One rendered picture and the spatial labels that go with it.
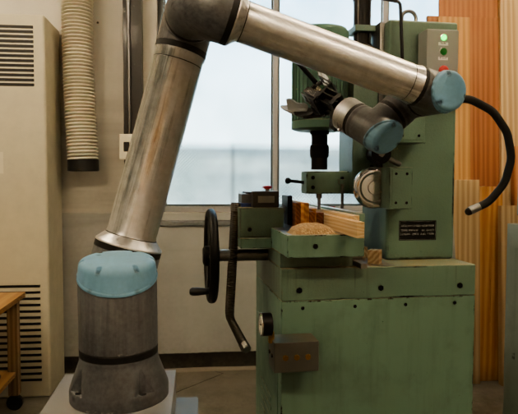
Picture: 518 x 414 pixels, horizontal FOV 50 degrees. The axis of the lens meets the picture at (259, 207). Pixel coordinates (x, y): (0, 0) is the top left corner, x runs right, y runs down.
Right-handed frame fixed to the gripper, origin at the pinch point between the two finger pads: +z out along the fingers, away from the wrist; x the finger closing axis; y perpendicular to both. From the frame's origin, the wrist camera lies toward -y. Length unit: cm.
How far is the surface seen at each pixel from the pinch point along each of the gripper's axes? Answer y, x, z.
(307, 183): -23.1, 15.1, -7.9
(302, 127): -11.5, 5.1, -0.3
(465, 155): -146, -77, 31
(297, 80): -4.5, -4.2, 8.9
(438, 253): -51, 1, -41
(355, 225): -8.6, 19.4, -40.3
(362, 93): -14.1, -15.3, -4.8
